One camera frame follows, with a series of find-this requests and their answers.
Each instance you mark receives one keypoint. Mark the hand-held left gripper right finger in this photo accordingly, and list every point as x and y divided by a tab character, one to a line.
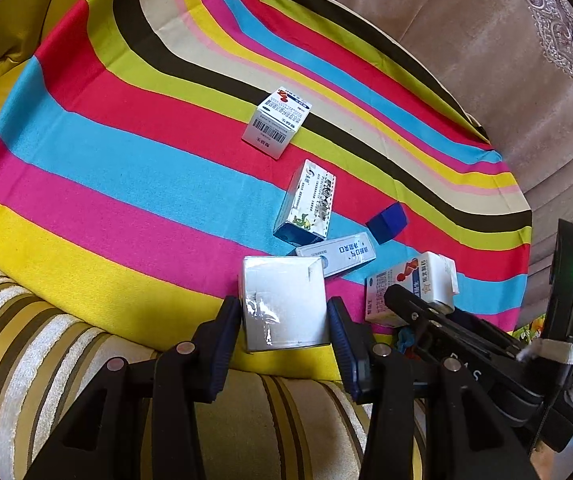
349	360

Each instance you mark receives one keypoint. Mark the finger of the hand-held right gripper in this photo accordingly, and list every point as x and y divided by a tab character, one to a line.
411	305

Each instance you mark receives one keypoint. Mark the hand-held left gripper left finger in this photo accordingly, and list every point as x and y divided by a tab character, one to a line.
221	355

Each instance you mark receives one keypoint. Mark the white medicine box red print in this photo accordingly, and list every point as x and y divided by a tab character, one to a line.
276	125
416	280

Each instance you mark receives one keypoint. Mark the taped white box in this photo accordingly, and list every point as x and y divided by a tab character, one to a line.
281	300

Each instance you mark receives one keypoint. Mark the dark blue box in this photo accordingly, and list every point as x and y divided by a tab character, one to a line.
386	225

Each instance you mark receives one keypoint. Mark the white box blue text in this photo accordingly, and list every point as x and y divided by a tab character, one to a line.
336	255

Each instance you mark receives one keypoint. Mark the white box blue end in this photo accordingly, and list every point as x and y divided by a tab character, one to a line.
306	200

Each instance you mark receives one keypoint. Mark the blue plastic toy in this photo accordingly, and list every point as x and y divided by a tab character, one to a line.
406	342

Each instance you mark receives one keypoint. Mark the green cartoon blanket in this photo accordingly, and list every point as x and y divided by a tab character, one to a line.
531	330

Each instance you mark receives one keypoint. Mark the striped velvet cushion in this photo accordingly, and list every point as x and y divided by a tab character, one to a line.
41	350

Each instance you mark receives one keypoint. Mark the colourful striped cloth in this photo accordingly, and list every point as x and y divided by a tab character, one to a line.
116	185

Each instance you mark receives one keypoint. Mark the lace sheer curtain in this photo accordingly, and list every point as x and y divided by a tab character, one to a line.
566	50

